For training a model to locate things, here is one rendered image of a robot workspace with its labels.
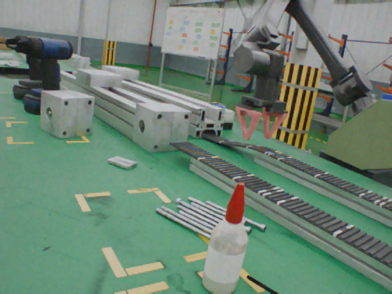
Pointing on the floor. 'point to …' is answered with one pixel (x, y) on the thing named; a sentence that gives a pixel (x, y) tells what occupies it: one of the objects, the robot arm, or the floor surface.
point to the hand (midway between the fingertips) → (257, 136)
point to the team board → (193, 37)
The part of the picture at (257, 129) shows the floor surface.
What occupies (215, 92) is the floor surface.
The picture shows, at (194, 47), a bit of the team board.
